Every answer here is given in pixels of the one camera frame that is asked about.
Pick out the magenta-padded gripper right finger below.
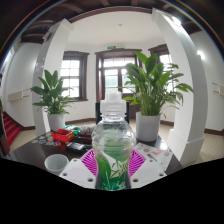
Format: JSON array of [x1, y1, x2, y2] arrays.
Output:
[[128, 148, 168, 190]]

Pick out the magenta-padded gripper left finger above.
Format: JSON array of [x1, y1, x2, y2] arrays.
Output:
[[58, 148, 98, 190]]

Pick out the clear bottle with green label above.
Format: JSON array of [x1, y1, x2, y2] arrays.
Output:
[[91, 90, 138, 192]]

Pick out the printed paper leaflet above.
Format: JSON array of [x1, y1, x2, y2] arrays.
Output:
[[133, 142, 174, 172]]

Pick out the white cup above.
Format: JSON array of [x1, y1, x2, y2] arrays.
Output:
[[43, 153, 70, 176]]

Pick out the black pouch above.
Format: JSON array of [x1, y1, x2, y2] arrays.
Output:
[[65, 141, 87, 154]]

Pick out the red box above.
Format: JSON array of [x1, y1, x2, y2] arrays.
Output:
[[50, 128, 75, 143]]

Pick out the basket of snacks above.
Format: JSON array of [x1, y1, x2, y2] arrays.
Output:
[[75, 123, 98, 144]]

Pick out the green packet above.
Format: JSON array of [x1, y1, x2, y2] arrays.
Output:
[[63, 124, 81, 134]]

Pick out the round stickers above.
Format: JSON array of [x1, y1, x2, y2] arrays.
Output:
[[30, 133, 63, 148]]

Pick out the large potted plant white pot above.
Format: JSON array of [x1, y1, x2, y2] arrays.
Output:
[[121, 50, 195, 143]]

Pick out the red carpeted stairs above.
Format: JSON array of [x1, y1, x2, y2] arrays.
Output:
[[2, 111, 22, 147]]

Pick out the small potted plant white pot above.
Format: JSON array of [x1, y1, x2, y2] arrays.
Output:
[[30, 69, 78, 131]]

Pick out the brown framed window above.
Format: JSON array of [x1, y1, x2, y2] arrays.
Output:
[[148, 43, 174, 94], [60, 50, 90, 102]]

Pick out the brown framed glass door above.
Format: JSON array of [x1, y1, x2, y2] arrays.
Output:
[[94, 48, 143, 119]]

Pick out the wall lamp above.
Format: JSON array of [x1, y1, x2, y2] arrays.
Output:
[[196, 49, 206, 60]]

